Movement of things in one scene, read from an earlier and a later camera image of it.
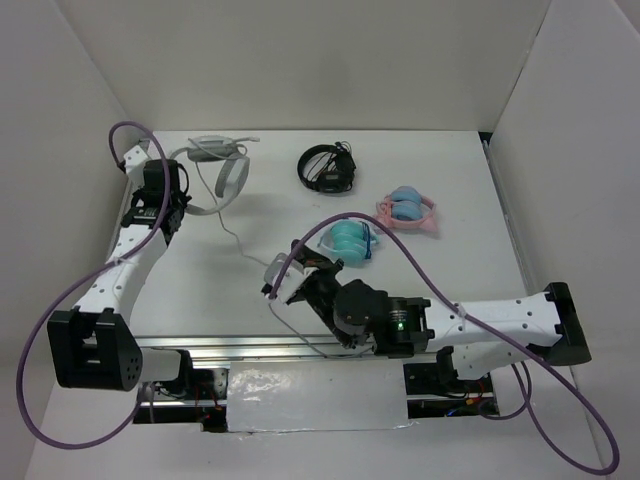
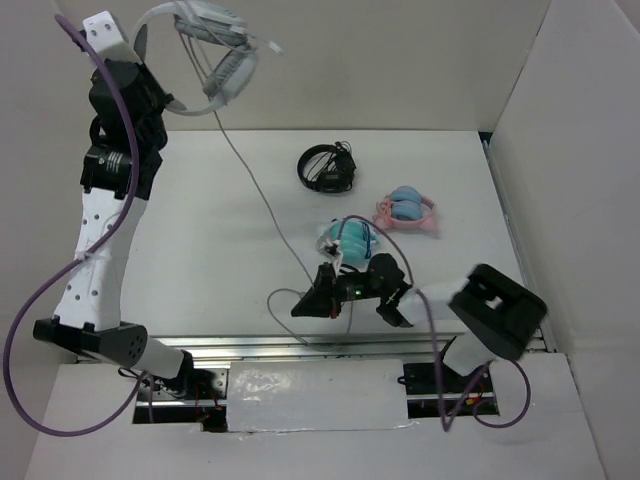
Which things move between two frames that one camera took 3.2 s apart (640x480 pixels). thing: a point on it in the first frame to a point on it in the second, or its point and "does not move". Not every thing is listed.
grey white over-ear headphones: (232, 174) to (236, 70)
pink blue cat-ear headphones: (404, 207) does not move
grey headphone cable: (266, 264) to (281, 288)
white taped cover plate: (316, 395) does not move
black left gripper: (183, 198) to (164, 98)
